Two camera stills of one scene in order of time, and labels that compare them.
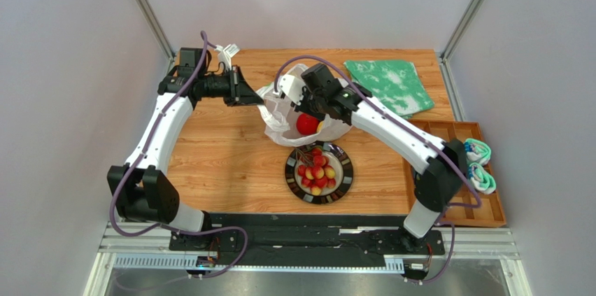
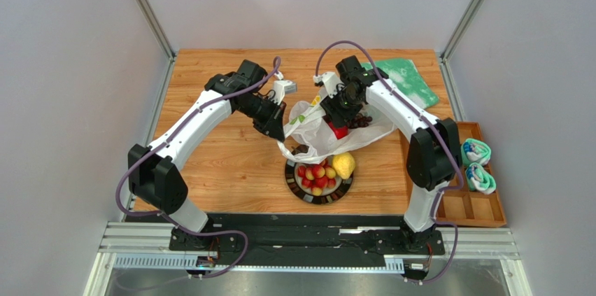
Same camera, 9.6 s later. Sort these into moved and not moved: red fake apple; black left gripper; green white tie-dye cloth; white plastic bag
Moved: white plastic bag; red fake apple; black left gripper
Not moved: green white tie-dye cloth
